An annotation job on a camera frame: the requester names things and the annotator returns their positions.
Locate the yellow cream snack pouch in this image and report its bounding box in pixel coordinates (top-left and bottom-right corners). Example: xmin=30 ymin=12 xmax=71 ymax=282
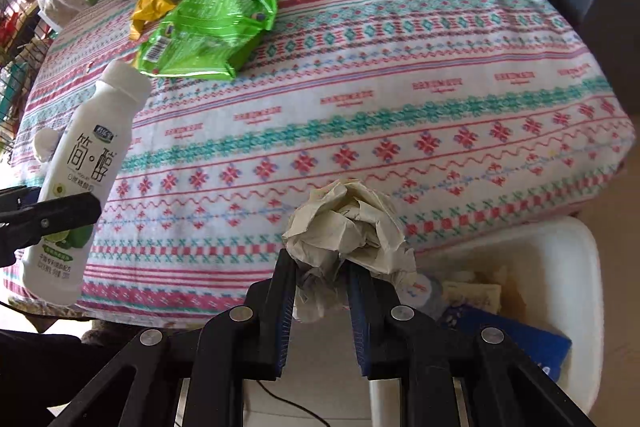
xmin=442 ymin=270 xmax=502 ymax=314

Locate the blue white carton box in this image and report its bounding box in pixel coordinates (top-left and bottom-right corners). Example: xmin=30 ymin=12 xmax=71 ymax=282
xmin=438 ymin=305 xmax=572 ymax=381

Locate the white plastic trash bin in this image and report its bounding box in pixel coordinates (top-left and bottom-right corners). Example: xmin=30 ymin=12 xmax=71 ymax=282
xmin=366 ymin=215 xmax=604 ymax=427

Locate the green snack bag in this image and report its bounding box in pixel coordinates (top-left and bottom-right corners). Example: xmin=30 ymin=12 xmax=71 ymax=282
xmin=134 ymin=0 xmax=279 ymax=81

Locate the paper ball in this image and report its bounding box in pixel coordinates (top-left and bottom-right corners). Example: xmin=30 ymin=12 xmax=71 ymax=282
xmin=283 ymin=179 xmax=416 ymax=323

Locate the patterned striped tablecloth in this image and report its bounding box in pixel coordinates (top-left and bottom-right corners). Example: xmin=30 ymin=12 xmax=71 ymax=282
xmin=2 ymin=0 xmax=637 ymax=323

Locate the white yogurt drink bottle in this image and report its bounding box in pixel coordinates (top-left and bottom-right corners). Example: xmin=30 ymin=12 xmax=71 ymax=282
xmin=22 ymin=61 xmax=152 ymax=307

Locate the wire storage rack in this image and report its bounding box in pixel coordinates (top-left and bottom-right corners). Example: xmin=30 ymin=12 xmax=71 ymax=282
xmin=0 ymin=0 xmax=52 ymax=159

